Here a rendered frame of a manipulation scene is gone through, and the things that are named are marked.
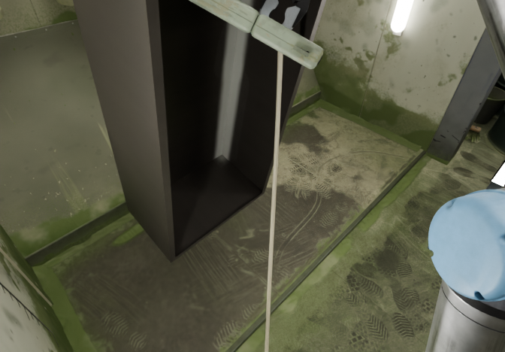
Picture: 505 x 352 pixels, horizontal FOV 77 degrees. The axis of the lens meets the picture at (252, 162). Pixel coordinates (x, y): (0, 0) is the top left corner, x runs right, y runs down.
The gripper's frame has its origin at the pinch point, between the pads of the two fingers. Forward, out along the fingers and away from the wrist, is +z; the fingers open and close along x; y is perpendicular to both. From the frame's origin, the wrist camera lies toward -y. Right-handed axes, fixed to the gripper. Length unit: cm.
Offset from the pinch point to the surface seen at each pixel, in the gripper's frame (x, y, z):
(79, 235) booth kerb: 52, 62, 159
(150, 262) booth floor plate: 6, 59, 147
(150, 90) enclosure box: 16.7, -8.7, 21.8
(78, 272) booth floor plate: 39, 46, 166
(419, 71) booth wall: -95, 190, -15
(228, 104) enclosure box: 9, 76, 44
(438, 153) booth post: -148, 187, 29
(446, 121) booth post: -133, 181, 4
